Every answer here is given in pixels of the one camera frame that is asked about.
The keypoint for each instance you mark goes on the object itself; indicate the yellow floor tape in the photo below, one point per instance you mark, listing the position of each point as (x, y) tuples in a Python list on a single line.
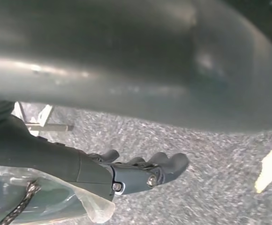
[(270, 167)]

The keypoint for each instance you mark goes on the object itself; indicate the pale metal frame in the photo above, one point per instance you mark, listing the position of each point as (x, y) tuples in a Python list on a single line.
[(49, 127)]

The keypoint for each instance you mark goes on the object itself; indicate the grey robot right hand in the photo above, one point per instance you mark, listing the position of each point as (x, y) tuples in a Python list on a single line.
[(56, 158)]

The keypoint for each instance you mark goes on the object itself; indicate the clear plastic sheet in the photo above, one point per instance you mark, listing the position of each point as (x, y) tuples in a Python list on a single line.
[(98, 208)]

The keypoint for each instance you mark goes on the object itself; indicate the glossy grey robot body shell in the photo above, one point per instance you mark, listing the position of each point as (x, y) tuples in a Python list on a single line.
[(126, 46)]

